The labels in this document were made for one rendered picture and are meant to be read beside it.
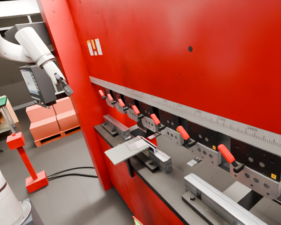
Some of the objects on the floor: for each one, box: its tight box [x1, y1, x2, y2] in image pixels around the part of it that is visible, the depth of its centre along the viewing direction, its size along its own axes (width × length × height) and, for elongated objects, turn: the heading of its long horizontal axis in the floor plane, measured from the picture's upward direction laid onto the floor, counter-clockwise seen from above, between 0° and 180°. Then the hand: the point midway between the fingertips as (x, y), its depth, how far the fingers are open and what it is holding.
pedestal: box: [6, 132, 49, 193], centre depth 250 cm, size 20×25×83 cm
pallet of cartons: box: [26, 96, 82, 147], centre depth 410 cm, size 80×112×68 cm
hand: (69, 92), depth 89 cm, fingers open, 7 cm apart
